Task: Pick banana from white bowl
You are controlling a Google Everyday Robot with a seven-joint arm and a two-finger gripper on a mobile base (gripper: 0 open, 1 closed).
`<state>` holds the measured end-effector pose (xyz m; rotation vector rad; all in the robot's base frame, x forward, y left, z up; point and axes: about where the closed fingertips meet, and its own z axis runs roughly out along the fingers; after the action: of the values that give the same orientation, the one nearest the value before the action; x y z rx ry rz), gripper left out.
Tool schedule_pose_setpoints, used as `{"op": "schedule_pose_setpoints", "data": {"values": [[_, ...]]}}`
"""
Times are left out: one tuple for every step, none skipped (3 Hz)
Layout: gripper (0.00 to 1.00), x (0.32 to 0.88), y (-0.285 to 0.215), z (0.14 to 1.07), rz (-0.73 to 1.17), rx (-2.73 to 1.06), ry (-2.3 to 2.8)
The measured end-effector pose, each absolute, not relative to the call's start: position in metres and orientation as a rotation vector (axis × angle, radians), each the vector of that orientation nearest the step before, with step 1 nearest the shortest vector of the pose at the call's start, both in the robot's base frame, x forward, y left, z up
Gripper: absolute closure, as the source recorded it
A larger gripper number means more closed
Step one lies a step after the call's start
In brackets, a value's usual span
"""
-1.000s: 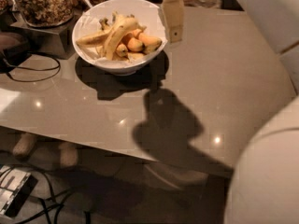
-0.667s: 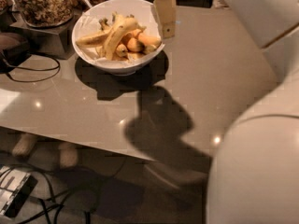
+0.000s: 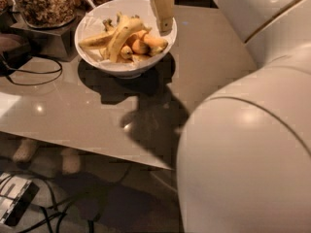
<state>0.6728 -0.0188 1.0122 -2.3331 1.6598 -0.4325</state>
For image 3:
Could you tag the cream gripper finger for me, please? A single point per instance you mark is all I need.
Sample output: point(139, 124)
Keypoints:
point(163, 10)

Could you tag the large yellow banana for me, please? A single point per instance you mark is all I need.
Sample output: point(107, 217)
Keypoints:
point(125, 28)

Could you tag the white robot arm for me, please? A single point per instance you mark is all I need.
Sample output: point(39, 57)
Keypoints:
point(244, 157)

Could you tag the small orange-yellow banana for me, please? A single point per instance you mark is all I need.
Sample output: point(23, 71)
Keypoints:
point(155, 41)

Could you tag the white ceramic bowl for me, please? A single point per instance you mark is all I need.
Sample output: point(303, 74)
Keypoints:
point(135, 57)

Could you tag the dark square jar stand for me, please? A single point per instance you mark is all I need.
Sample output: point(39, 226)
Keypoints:
point(57, 43)

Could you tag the glass jar of granola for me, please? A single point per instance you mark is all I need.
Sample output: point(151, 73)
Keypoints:
point(44, 14)

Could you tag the grey electronics box on floor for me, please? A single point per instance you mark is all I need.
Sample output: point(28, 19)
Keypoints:
point(16, 194)

